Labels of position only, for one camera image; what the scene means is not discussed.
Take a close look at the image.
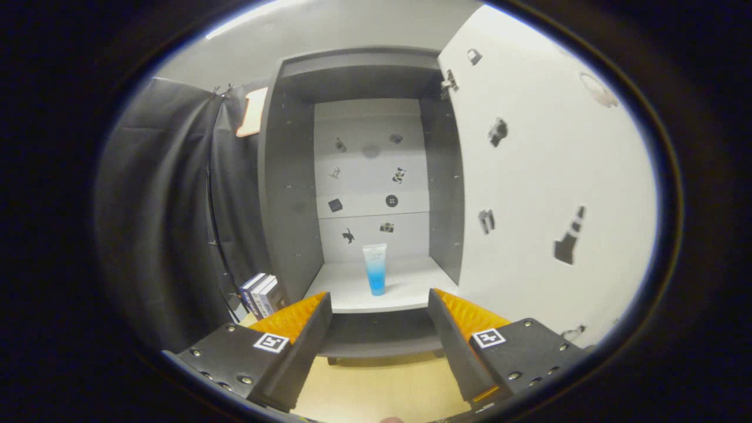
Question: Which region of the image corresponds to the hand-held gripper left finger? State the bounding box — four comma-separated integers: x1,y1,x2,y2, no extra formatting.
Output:
163,291,333,412

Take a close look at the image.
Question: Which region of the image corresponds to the white cabinet shelf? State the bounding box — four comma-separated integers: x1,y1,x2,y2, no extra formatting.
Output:
304,257,460,314

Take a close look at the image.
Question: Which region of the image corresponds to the black backdrop cloth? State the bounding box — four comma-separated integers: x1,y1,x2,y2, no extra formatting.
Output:
97,76,277,353

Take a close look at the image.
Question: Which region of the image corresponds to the blue and white tube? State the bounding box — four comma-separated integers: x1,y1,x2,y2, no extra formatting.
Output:
362,243,388,297

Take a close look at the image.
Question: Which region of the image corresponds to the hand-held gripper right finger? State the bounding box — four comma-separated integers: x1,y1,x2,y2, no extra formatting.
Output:
428,288,589,405

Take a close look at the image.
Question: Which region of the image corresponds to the white cabinet door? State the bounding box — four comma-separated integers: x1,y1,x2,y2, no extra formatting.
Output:
438,5,659,347

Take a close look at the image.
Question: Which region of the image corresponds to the thin black stand pole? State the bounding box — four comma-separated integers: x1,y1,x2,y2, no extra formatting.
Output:
206,159,236,318

